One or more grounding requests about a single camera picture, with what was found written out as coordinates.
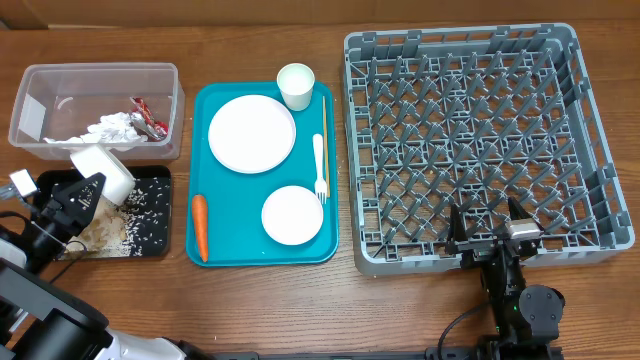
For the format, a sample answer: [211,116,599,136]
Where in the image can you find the teal serving tray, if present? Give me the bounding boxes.
[185,82,340,267]

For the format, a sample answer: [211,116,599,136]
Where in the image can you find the orange carrot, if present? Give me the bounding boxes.
[191,194,209,262]

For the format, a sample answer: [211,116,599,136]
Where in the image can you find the white bowl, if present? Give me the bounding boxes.
[70,144,135,205]

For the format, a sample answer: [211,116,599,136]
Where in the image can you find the clear plastic bin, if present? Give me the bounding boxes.
[7,62,186,160]

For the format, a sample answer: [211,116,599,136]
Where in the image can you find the white plastic fork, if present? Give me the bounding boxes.
[312,134,328,204]

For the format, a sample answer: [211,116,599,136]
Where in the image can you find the grey dishwasher rack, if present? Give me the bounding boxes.
[343,23,636,276]

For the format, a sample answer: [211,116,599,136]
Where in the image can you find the peanuts and rice leftovers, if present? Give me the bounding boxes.
[62,175,172,259]

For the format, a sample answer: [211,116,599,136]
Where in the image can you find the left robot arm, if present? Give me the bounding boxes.
[1,170,208,360]

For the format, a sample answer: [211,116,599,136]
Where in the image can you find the wooden chopstick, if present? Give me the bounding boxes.
[322,96,330,201]

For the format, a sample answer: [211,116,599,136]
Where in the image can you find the large white plate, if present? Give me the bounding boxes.
[208,95,296,174]

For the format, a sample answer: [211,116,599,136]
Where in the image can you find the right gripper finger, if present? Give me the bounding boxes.
[508,197,533,221]
[448,203,467,242]

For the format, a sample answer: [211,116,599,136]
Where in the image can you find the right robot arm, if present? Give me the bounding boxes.
[436,197,566,359]

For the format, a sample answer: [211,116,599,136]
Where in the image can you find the white paper cup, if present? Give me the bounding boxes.
[276,63,315,111]

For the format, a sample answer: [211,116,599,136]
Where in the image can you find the red snack wrapper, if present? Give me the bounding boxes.
[130,97,168,141]

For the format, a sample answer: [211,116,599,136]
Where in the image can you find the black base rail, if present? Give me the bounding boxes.
[202,347,481,360]

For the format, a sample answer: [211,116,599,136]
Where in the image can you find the black tray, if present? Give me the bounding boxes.
[29,165,174,261]

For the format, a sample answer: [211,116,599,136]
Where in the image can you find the white napkin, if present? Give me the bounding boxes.
[44,112,149,144]

